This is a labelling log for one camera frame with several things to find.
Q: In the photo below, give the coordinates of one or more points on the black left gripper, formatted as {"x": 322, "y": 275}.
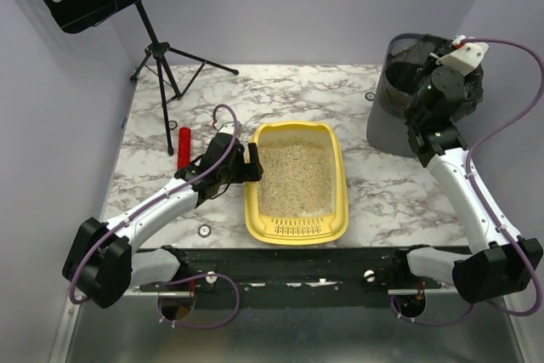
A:
{"x": 237, "y": 166}

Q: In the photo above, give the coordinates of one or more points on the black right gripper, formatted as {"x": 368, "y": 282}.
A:
{"x": 431, "y": 57}

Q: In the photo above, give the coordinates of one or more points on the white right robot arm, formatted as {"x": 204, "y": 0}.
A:
{"x": 501, "y": 261}

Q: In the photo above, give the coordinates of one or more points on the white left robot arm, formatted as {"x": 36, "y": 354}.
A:
{"x": 104, "y": 259}

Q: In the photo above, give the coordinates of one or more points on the beige cat litter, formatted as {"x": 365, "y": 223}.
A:
{"x": 297, "y": 179}

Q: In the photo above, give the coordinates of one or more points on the black trash bag liner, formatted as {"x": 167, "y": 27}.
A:
{"x": 403, "y": 68}

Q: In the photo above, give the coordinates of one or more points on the grey ribbed trash can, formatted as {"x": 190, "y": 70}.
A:
{"x": 386, "y": 130}

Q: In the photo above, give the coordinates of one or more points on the red cylinder tool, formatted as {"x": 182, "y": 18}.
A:
{"x": 184, "y": 147}

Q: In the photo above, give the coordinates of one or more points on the round marker front left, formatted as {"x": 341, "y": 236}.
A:
{"x": 204, "y": 231}

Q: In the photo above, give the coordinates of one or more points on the round marker near stand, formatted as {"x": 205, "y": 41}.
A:
{"x": 172, "y": 124}

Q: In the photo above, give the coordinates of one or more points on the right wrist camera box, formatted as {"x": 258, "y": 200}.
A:
{"x": 466, "y": 56}

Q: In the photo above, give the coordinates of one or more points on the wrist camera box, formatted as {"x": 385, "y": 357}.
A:
{"x": 466, "y": 56}
{"x": 230, "y": 128}

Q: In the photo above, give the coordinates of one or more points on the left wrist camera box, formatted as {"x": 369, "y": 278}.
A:
{"x": 230, "y": 128}

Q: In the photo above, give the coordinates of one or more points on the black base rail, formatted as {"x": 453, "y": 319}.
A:
{"x": 280, "y": 278}

